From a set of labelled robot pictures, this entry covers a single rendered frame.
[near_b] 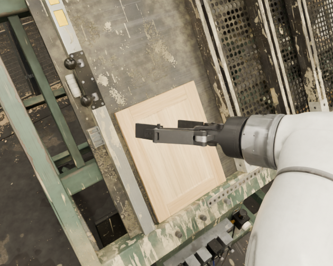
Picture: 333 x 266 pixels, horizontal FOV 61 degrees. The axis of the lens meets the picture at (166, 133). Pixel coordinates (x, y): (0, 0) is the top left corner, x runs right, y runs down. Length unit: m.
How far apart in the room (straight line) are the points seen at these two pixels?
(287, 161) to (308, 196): 0.06
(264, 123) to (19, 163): 2.56
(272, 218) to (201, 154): 0.92
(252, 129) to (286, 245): 0.19
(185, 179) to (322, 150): 0.88
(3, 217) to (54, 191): 1.56
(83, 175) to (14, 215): 1.47
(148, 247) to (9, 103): 0.72
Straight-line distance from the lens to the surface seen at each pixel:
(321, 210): 0.36
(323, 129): 0.43
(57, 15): 1.06
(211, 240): 1.34
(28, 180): 2.69
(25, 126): 0.99
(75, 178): 1.11
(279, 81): 1.49
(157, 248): 1.22
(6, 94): 0.99
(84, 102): 0.90
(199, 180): 1.27
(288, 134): 0.44
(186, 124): 0.66
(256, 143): 0.46
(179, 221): 1.23
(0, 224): 2.54
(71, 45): 1.04
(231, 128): 0.49
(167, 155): 1.17
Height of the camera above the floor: 1.98
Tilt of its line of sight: 45 degrees down
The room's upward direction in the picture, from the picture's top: straight up
